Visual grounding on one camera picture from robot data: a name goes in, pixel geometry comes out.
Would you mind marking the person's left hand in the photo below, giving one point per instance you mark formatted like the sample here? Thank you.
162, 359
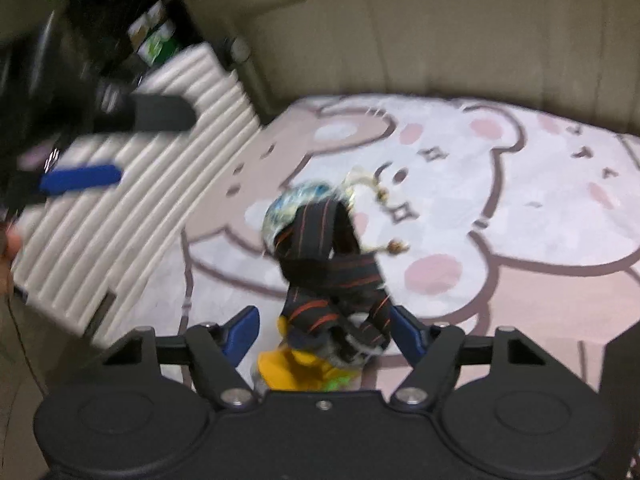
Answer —
9, 255

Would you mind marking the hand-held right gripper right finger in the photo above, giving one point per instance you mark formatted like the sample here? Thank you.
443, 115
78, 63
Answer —
406, 334

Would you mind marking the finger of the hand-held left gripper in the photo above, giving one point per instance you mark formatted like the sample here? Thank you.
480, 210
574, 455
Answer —
82, 180
160, 112

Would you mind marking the bear printed blanket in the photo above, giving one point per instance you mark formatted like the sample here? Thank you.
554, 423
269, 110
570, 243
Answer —
525, 185

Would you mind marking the dark striped fabric band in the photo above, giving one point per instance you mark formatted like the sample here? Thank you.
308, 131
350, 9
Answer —
320, 245

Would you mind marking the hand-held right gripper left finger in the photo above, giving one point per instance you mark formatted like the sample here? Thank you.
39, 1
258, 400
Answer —
244, 332

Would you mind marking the green and white boxes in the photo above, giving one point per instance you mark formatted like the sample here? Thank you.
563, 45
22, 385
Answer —
155, 35

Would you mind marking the white ribbed foam pad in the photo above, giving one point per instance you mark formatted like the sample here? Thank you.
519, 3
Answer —
150, 185

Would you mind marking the black cardboard box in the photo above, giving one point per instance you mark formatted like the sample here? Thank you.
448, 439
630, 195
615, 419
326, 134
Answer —
622, 385

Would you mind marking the beige cabinet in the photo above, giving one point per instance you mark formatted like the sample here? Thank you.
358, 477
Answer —
400, 25

